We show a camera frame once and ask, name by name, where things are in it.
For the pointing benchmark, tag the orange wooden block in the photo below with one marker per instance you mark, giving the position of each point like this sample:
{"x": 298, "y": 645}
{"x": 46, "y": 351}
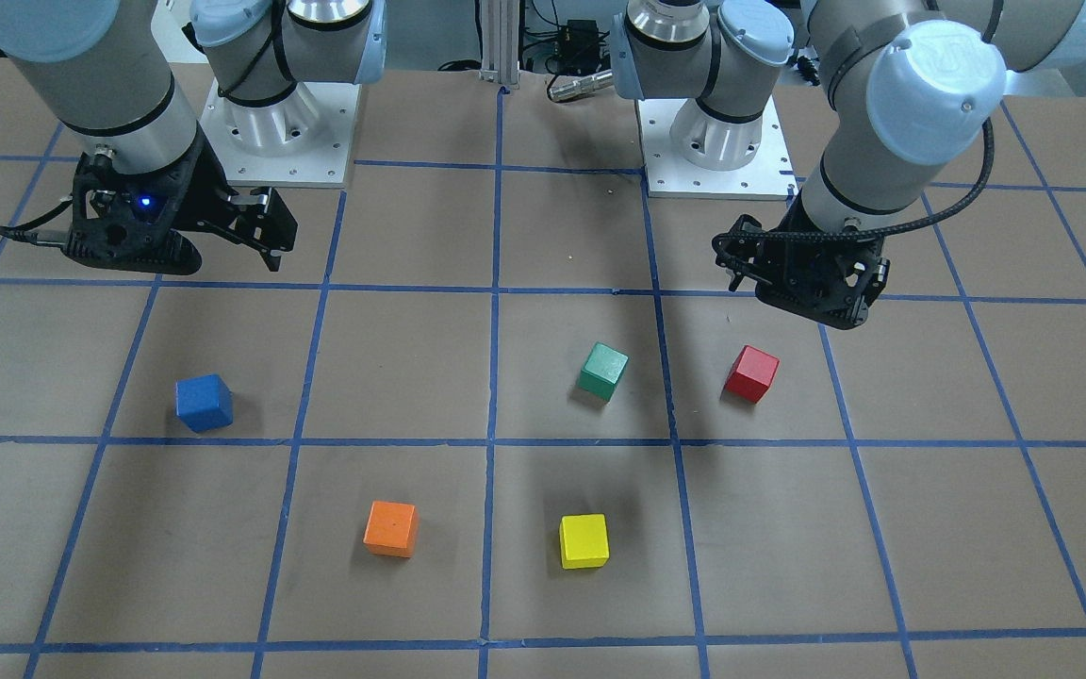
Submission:
{"x": 392, "y": 529}

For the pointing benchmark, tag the yellow wooden block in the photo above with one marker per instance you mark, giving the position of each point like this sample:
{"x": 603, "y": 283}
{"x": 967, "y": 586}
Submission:
{"x": 583, "y": 540}

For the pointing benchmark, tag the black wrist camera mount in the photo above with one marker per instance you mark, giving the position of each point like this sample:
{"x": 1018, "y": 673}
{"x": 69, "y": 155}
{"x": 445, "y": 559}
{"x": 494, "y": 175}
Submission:
{"x": 126, "y": 222}

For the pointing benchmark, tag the red wooden block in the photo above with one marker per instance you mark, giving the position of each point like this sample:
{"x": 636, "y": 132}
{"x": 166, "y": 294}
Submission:
{"x": 752, "y": 374}

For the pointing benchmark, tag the blue wooden block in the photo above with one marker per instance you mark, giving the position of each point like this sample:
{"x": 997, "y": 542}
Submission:
{"x": 204, "y": 403}

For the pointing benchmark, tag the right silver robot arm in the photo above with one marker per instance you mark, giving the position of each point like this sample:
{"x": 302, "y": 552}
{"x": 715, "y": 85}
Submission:
{"x": 98, "y": 68}

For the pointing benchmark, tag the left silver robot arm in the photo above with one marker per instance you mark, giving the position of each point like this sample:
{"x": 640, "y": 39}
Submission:
{"x": 914, "y": 85}

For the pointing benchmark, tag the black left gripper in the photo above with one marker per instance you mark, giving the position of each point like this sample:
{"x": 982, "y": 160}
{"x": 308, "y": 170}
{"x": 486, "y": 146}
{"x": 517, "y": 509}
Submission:
{"x": 796, "y": 223}

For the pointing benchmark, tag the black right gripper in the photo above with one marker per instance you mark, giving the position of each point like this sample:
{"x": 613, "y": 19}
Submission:
{"x": 205, "y": 191}

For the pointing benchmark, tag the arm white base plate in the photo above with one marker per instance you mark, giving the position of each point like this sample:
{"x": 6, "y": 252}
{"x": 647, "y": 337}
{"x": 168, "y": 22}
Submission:
{"x": 690, "y": 155}
{"x": 303, "y": 142}

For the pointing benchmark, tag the green wooden block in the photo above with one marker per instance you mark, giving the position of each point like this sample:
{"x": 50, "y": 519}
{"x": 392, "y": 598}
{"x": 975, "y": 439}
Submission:
{"x": 602, "y": 371}

